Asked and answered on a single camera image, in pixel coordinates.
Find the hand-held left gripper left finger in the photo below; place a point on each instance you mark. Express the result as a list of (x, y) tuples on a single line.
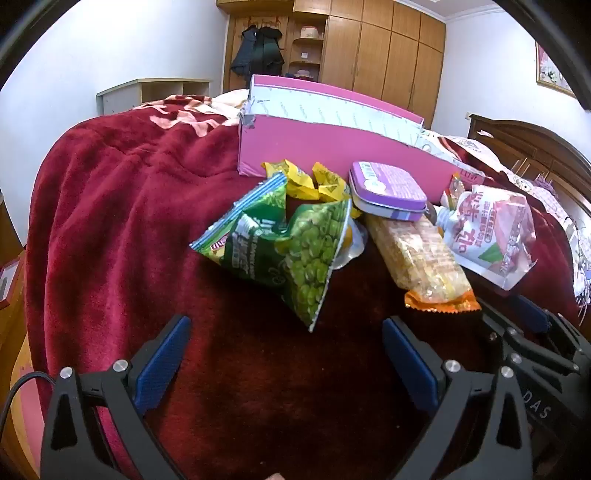
[(161, 364)]

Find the wooden wardrobe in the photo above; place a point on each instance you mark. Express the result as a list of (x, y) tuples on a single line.
[(369, 55)]

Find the yellow candy packet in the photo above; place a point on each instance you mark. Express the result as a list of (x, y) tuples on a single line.
[(298, 182), (330, 184)]

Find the framed wall picture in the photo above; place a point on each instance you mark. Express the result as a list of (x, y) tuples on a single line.
[(554, 74)]

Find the grey low shelf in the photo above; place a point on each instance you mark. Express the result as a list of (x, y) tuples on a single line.
[(120, 97)]

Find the green packet with striped edge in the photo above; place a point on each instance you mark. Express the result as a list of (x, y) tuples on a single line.
[(244, 235)]

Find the dark green hanging jacket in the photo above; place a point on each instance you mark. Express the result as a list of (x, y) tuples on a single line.
[(270, 50)]

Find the pink white jelly pouch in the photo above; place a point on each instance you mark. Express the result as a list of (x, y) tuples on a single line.
[(498, 230)]

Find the green pea snack packet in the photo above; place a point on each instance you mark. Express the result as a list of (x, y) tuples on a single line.
[(314, 258)]

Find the wooden cabinet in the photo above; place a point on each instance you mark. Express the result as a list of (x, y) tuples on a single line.
[(11, 304)]

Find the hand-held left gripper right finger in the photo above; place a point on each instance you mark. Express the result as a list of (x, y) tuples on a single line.
[(411, 369)]

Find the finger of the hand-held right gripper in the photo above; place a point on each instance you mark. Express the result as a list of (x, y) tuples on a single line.
[(533, 314), (512, 344)]

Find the pink cardboard box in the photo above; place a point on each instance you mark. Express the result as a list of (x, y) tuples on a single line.
[(323, 147)]

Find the orange cracker packet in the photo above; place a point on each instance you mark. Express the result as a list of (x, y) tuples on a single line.
[(415, 258)]

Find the yellow jelly cup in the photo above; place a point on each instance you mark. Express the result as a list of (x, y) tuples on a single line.
[(353, 237)]

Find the red floral blanket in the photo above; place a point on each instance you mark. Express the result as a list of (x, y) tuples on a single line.
[(138, 230)]

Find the dark wooden headboard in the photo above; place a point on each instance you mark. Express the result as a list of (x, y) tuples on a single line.
[(531, 143)]

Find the black hanging jacket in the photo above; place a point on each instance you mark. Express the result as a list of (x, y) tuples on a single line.
[(244, 50)]

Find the round white box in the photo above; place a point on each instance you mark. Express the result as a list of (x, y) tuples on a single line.
[(310, 32)]

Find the purple tin box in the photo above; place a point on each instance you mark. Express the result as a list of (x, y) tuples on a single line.
[(388, 184)]

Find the gummy packet with rainbow edge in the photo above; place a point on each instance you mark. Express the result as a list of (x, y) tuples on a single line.
[(455, 191)]

